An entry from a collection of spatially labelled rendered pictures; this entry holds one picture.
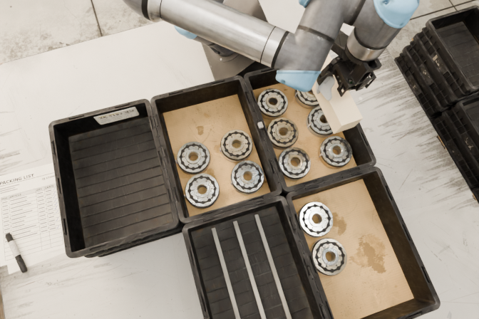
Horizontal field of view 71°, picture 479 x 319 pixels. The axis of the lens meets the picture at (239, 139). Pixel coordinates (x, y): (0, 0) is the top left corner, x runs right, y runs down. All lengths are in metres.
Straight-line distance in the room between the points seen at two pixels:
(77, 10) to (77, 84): 1.23
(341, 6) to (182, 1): 0.29
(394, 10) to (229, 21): 0.28
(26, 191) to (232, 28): 0.96
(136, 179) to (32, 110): 0.54
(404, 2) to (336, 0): 0.11
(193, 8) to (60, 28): 1.93
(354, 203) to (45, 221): 1.01
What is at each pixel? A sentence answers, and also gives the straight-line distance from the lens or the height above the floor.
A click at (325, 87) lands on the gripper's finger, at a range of 0.87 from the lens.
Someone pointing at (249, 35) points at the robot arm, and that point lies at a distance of 0.65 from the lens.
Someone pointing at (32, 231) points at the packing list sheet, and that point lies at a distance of 1.32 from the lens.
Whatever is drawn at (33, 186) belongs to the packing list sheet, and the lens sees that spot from 1.35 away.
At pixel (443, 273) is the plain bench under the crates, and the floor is 0.70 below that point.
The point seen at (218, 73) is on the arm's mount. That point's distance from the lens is 1.27.
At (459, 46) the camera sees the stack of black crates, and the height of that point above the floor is 0.49.
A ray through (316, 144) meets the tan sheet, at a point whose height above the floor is 0.83.
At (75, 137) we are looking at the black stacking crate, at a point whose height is 0.83.
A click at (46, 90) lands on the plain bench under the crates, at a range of 1.47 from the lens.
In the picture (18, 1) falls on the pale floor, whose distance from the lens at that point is 2.81.
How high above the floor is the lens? 1.87
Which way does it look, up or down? 71 degrees down
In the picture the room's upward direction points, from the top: 9 degrees clockwise
